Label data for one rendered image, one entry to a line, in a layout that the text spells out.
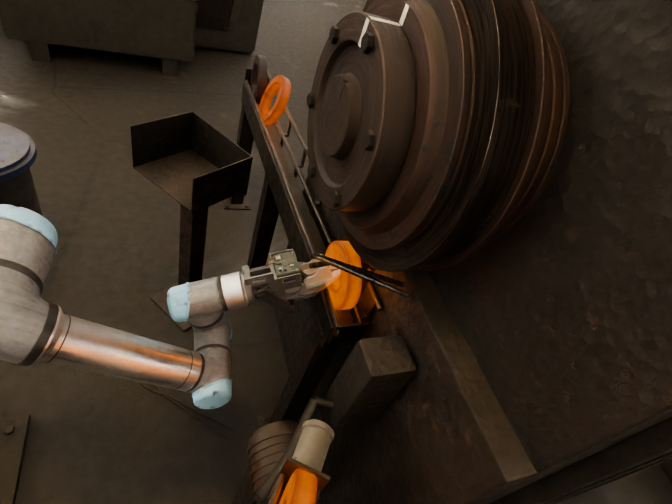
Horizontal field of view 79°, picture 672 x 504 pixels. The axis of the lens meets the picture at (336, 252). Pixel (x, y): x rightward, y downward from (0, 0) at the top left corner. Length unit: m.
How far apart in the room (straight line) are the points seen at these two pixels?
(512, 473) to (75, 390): 1.29
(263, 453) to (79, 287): 1.10
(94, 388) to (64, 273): 0.50
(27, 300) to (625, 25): 0.84
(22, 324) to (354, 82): 0.57
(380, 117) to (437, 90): 0.07
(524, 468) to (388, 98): 0.54
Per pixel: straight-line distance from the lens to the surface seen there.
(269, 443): 0.93
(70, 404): 1.56
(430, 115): 0.52
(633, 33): 0.61
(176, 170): 1.33
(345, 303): 0.87
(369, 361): 0.74
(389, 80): 0.53
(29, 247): 0.79
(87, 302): 1.75
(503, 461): 0.68
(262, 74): 1.72
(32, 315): 0.73
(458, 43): 0.54
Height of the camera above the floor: 1.39
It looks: 43 degrees down
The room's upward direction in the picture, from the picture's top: 23 degrees clockwise
